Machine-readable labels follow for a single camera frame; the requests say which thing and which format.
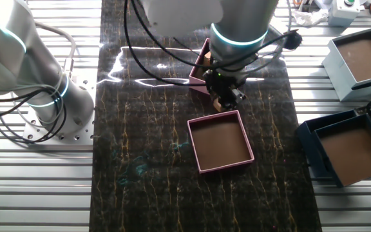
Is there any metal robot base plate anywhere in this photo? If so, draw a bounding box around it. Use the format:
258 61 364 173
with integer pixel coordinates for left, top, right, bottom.
23 67 97 145

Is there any dark marble pattern mat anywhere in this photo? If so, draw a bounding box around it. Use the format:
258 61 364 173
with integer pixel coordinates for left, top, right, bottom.
88 0 323 232

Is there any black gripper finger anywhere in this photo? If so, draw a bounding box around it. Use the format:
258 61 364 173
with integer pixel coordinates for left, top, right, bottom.
219 95 236 112
232 88 247 103

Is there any small wooden cube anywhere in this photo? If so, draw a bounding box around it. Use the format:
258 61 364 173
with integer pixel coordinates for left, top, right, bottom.
213 95 224 113

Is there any grey base cable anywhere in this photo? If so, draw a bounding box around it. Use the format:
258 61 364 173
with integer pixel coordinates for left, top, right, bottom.
33 21 77 80

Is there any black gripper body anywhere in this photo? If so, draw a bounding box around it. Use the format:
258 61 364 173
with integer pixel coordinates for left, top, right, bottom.
204 69 242 97

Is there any deep pink gift box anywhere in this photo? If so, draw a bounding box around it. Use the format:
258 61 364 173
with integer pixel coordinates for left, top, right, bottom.
188 37 214 96

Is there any black base cable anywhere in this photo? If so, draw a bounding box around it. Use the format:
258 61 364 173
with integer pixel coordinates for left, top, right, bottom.
0 80 69 144

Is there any crumpled white tissue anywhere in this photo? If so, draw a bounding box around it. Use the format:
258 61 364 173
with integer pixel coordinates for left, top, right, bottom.
290 8 330 27

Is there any dark blue cardboard box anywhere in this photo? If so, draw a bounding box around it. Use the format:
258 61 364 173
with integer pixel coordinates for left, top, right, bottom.
296 109 360 179
314 114 371 188

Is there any thick black gripper cable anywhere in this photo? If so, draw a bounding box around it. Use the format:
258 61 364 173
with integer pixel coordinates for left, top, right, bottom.
122 0 209 88

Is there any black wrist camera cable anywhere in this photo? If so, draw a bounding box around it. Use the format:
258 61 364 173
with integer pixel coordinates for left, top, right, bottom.
130 0 299 70

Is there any shallow pink box lid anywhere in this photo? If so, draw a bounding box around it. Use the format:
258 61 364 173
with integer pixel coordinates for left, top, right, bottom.
187 110 256 175

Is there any light blue cardboard box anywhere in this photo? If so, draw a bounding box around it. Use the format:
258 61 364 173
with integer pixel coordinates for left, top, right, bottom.
321 27 371 102

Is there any grey button box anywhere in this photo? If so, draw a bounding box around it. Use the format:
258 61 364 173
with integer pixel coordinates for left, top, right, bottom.
328 0 362 27

